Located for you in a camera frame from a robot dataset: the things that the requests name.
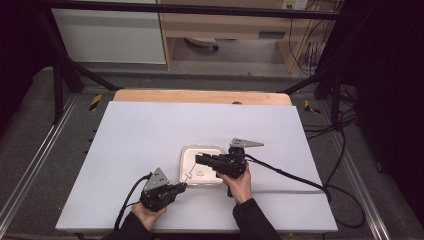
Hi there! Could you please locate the person's right hand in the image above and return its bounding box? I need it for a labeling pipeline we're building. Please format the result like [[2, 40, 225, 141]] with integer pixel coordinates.
[[216, 162, 253, 205]]

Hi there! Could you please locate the black floor cable bundle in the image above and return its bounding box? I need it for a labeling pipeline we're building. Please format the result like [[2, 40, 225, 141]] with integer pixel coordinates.
[[301, 86, 360, 141]]

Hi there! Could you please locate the yellow black tape strip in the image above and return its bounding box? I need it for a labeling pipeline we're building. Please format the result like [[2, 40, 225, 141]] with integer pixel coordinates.
[[88, 94, 103, 112], [303, 99, 322, 115]]

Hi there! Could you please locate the person's left hand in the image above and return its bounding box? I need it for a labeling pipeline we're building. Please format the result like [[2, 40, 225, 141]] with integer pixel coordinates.
[[130, 201, 168, 233]]

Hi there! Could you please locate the black frame stand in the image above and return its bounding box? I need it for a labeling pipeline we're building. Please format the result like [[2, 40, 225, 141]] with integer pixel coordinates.
[[33, 9, 124, 125], [281, 66, 344, 126]]

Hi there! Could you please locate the hand-held gripper black cable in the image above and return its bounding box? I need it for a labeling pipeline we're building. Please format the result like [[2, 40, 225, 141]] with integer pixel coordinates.
[[244, 153, 367, 230], [113, 172, 154, 232]]

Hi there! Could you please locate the light wooden desk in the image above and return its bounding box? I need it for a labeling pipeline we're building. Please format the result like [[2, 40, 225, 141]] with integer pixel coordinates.
[[156, 0, 344, 73]]

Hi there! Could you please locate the white wall outlet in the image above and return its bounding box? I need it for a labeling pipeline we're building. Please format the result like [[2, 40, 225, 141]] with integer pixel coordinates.
[[281, 0, 309, 11]]

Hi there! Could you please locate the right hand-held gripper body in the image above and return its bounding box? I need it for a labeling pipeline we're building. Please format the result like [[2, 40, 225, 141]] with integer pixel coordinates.
[[213, 137, 265, 180]]

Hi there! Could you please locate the square white tray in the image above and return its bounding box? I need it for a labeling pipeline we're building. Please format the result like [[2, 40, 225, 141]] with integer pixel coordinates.
[[178, 143, 228, 187]]

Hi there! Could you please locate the office chair base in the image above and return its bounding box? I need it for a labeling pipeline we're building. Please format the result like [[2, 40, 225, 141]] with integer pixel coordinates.
[[184, 37, 220, 52]]

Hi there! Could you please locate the right hand-held gripper black cable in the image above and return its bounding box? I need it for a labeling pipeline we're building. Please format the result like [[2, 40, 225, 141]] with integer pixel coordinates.
[[244, 153, 367, 230]]

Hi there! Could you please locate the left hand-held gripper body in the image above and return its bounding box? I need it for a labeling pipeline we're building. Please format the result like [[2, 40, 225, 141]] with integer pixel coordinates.
[[139, 167, 178, 213]]

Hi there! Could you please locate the white cabinet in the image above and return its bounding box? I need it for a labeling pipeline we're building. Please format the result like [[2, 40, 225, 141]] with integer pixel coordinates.
[[52, 8, 167, 65]]

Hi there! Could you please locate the hanging black cable bundle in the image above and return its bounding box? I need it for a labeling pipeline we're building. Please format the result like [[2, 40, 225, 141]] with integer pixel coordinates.
[[288, 9, 331, 77]]

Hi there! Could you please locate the left hand-held gripper black cable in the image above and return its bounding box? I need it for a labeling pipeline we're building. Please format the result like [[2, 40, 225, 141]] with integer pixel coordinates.
[[113, 172, 154, 232]]

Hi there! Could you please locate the aluminium floor rail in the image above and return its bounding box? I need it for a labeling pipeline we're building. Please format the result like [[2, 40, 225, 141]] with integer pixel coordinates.
[[0, 94, 81, 228], [328, 129, 393, 240]]

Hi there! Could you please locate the wooden table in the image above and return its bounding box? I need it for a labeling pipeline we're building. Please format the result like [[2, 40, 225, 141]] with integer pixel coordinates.
[[113, 88, 293, 107]]

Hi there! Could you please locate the black frame crossbar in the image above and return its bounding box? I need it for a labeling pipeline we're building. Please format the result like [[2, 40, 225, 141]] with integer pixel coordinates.
[[43, 0, 344, 21]]

